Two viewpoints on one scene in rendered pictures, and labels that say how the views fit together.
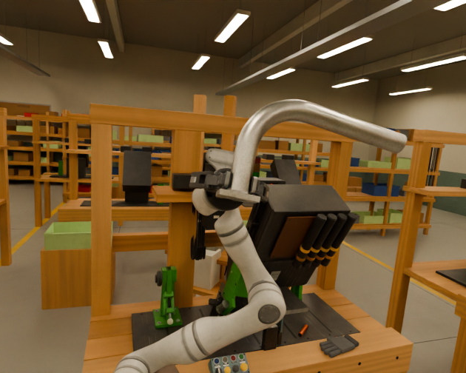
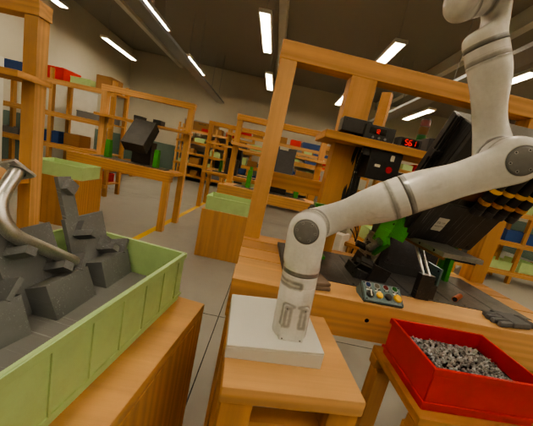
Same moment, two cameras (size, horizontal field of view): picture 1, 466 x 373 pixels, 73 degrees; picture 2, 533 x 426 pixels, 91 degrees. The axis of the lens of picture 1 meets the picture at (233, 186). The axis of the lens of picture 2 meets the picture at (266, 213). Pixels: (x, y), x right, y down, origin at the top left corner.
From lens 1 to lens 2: 0.56 m
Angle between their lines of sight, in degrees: 16
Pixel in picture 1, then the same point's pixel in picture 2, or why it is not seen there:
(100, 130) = (286, 65)
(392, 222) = (521, 272)
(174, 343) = (373, 190)
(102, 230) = (269, 159)
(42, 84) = (217, 109)
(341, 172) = not seen: hidden behind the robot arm
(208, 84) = not seen: hidden behind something
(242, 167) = not seen: outside the picture
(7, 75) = (196, 100)
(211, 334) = (428, 180)
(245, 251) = (508, 70)
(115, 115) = (302, 52)
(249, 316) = (491, 160)
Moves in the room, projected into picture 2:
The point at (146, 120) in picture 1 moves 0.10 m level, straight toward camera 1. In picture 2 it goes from (328, 61) to (332, 52)
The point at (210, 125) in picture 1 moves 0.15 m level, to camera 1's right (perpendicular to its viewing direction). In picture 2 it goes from (387, 75) to (419, 79)
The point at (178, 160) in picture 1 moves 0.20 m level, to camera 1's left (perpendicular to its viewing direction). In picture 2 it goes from (349, 106) to (312, 101)
